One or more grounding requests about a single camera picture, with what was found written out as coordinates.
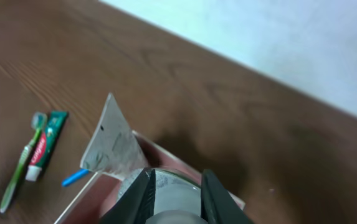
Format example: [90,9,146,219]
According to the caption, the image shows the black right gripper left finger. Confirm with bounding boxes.
[99,168,156,224]

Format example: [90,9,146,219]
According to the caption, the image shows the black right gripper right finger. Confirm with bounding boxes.
[201,169,254,224]

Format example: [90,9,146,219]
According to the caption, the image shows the white Pantene tube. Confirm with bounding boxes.
[80,93,149,180]

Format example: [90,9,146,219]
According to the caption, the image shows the white box pink interior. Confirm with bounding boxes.
[57,132,244,223]

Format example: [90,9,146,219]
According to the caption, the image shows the blue disposable razor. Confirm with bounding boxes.
[62,169,89,187]

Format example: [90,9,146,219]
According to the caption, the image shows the Colgate toothpaste tube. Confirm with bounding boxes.
[25,111,69,182]

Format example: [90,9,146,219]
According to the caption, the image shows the green toothbrush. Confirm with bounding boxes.
[0,112,47,213]

